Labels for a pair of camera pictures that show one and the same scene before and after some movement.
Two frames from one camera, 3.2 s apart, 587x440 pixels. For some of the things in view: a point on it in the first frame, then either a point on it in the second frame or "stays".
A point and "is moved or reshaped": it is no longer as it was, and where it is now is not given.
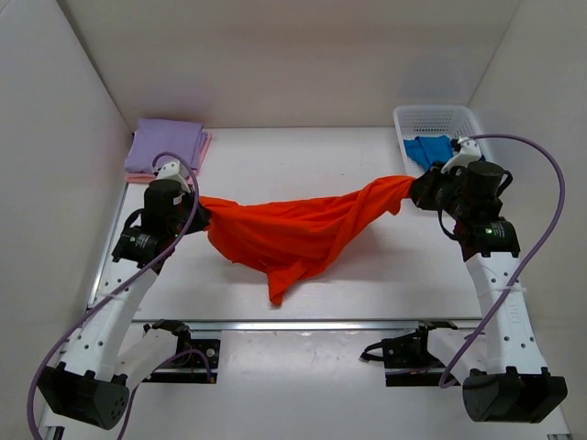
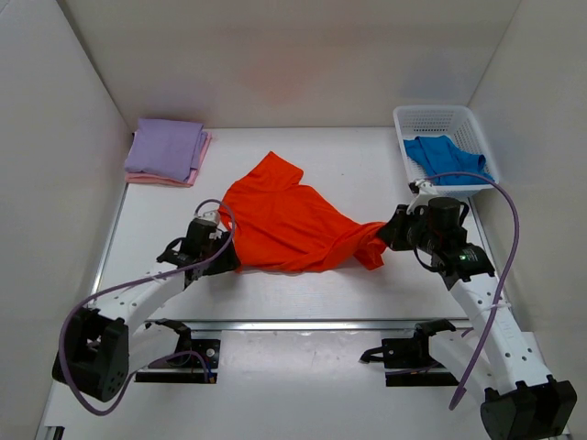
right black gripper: x=421 y=190 to x=392 y=233
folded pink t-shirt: x=137 y=177 stays
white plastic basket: x=412 y=121 stays
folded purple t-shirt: x=152 y=137 stays
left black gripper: x=203 y=217 to x=229 y=261
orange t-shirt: x=290 y=240 is moved or reshaped
